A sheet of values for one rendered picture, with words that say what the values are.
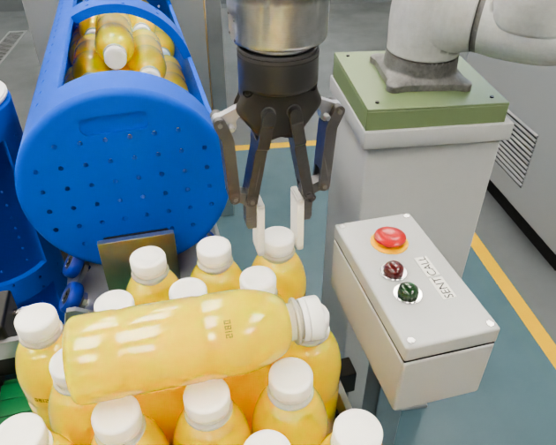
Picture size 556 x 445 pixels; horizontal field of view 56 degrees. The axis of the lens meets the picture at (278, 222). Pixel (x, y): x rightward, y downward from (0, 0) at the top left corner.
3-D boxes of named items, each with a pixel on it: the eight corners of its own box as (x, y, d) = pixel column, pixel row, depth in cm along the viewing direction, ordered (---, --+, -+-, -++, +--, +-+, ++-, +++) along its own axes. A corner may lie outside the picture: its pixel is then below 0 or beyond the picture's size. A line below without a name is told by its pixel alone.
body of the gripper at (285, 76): (310, 26, 52) (306, 114, 57) (224, 33, 50) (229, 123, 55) (336, 50, 46) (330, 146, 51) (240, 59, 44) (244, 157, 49)
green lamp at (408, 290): (412, 285, 56) (414, 277, 55) (422, 300, 54) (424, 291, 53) (393, 289, 55) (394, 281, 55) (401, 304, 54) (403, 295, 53)
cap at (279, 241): (255, 255, 62) (255, 243, 60) (268, 236, 64) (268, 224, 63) (287, 264, 60) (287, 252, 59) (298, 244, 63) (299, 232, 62)
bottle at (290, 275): (243, 363, 72) (237, 259, 61) (263, 327, 77) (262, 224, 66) (291, 380, 70) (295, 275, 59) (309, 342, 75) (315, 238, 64)
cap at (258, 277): (269, 275, 59) (269, 263, 58) (281, 299, 56) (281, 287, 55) (236, 284, 58) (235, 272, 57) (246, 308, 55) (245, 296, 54)
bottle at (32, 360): (65, 408, 66) (22, 302, 55) (120, 412, 66) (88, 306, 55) (40, 462, 61) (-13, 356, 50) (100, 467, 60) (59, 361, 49)
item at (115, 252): (182, 289, 80) (172, 222, 73) (184, 299, 78) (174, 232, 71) (114, 300, 78) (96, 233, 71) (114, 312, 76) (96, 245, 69)
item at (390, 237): (396, 230, 63) (398, 222, 63) (410, 249, 61) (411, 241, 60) (369, 235, 63) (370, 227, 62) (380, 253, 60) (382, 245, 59)
